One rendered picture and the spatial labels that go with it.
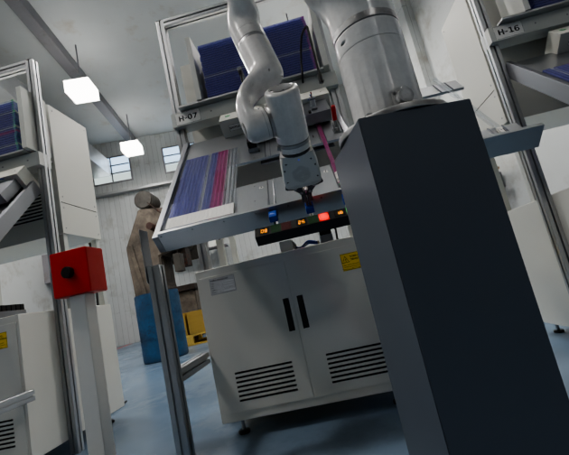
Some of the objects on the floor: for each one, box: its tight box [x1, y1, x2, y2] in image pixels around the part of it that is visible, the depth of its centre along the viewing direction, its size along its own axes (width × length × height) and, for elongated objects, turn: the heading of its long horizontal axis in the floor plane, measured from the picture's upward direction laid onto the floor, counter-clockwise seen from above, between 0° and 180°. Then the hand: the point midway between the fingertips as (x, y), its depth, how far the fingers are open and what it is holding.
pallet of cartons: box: [182, 310, 208, 347], centre depth 577 cm, size 125×86×48 cm
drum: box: [134, 288, 189, 365], centre depth 452 cm, size 54×54×80 cm
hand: (307, 197), depth 106 cm, fingers closed
